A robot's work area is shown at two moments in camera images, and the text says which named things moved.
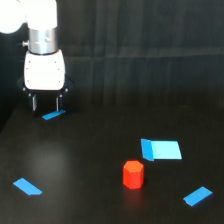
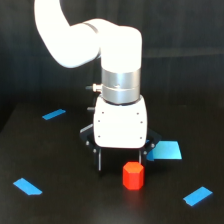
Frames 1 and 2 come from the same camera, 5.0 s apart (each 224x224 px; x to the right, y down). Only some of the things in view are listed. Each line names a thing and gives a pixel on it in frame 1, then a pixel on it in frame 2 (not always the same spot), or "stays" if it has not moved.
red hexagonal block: [133, 174] stays
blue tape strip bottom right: [196, 196] stays
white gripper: [45, 72] to [123, 126]
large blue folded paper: [160, 149] stays
